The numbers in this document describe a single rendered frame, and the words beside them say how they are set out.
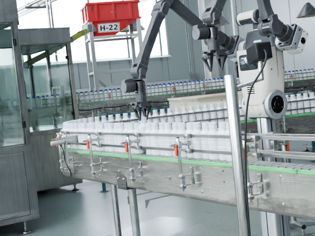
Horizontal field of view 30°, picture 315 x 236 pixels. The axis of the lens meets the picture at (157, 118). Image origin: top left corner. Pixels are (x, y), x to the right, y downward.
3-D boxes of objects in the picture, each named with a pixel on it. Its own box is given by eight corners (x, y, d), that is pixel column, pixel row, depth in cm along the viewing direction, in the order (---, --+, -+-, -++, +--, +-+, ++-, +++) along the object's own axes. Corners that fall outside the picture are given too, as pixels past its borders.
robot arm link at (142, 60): (172, 4, 311) (161, 8, 321) (163, -1, 309) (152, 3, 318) (146, 78, 302) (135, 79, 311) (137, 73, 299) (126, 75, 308)
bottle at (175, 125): (183, 156, 280) (180, 122, 279) (171, 157, 281) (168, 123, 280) (186, 155, 285) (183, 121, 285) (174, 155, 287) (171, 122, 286)
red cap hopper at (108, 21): (103, 175, 955) (84, 3, 940) (96, 170, 1025) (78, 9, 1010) (157, 168, 978) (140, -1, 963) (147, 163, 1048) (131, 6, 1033)
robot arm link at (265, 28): (285, 24, 297) (278, 25, 301) (272, 14, 292) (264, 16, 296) (280, 40, 295) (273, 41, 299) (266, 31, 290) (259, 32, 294)
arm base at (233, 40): (233, 54, 335) (240, 35, 338) (223, 47, 331) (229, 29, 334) (223, 55, 343) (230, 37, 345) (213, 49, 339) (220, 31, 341)
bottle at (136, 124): (148, 152, 314) (145, 121, 313) (141, 154, 309) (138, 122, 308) (139, 152, 317) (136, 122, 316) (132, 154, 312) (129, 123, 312)
